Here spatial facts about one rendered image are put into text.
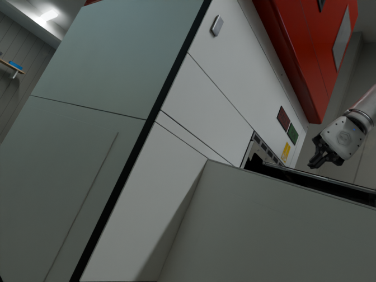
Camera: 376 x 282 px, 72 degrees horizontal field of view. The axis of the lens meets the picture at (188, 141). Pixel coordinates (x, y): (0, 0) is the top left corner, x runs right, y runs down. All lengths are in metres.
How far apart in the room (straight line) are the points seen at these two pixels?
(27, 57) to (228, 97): 7.78
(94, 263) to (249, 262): 0.28
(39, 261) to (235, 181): 0.42
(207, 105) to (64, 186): 0.36
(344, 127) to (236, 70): 0.35
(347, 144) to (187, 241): 0.51
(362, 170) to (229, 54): 2.26
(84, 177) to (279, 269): 0.41
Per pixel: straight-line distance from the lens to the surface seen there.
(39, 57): 8.35
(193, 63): 0.55
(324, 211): 0.52
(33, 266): 0.64
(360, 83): 3.18
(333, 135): 0.83
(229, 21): 0.66
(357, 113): 0.87
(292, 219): 0.52
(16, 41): 8.26
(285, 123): 1.01
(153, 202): 0.54
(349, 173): 2.77
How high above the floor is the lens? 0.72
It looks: 11 degrees up
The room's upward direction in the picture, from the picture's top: 24 degrees clockwise
